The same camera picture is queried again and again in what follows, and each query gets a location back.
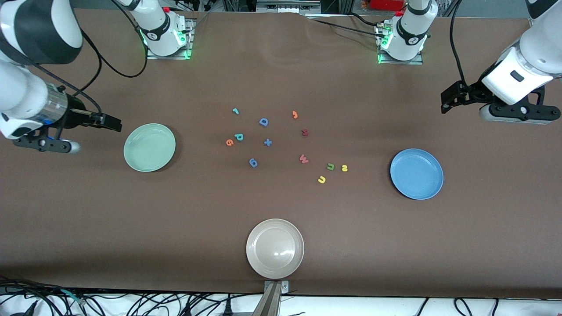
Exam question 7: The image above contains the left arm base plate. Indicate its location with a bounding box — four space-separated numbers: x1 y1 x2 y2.
378 24 424 65

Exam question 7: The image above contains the red box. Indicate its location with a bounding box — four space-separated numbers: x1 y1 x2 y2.
370 0 405 12

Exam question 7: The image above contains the teal floor cable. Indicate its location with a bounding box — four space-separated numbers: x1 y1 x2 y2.
61 289 87 306

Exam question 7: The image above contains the pale green plate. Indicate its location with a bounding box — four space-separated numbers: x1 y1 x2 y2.
123 123 177 172

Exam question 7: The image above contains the grey power strip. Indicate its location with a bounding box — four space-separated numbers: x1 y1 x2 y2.
256 0 322 14

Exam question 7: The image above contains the beige plate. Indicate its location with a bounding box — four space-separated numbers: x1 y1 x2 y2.
246 219 305 280

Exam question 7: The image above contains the blue plate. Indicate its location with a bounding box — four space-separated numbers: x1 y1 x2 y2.
390 148 444 201

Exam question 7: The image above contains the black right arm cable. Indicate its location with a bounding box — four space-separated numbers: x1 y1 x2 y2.
9 0 150 128

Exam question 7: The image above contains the black table cable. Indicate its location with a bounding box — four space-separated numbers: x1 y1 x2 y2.
305 18 383 37
347 12 383 27

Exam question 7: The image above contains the aluminium camera post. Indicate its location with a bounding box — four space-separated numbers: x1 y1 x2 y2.
252 280 290 316

